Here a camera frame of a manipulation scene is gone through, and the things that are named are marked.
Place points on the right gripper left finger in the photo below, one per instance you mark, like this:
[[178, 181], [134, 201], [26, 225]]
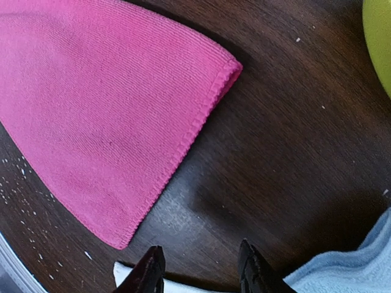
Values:
[[147, 275]]

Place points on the pink towel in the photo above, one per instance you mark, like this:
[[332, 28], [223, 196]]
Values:
[[104, 100]]

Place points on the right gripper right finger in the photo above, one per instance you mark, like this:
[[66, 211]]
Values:
[[256, 275]]

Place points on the light blue towel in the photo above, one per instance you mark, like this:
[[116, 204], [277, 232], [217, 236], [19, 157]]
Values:
[[366, 269]]

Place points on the cream white towel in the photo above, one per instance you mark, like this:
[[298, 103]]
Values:
[[121, 271]]

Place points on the lime green bowl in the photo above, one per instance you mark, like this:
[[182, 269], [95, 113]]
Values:
[[376, 23]]

